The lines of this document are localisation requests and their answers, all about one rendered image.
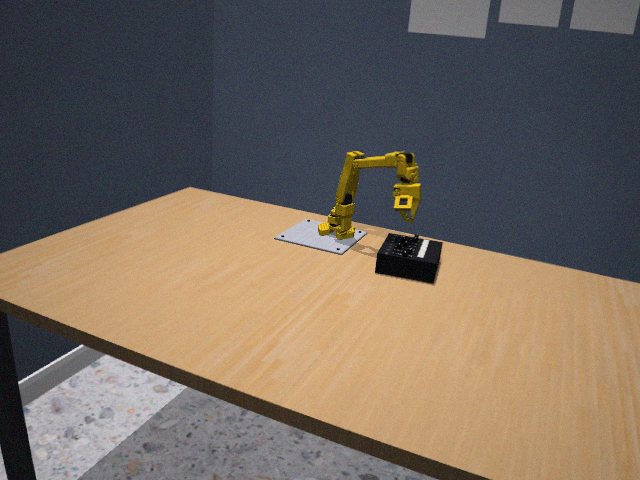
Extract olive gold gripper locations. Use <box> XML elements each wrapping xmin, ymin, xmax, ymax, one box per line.
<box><xmin>393</xmin><ymin>182</ymin><xmax>421</xmax><ymax>223</ymax></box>

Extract black lighting desk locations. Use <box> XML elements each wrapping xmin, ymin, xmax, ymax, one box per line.
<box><xmin>375</xmin><ymin>233</ymin><xmax>443</xmax><ymax>284</ymax></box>

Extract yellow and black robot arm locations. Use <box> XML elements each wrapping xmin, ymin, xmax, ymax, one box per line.
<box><xmin>318</xmin><ymin>151</ymin><xmax>418</xmax><ymax>240</ymax></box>

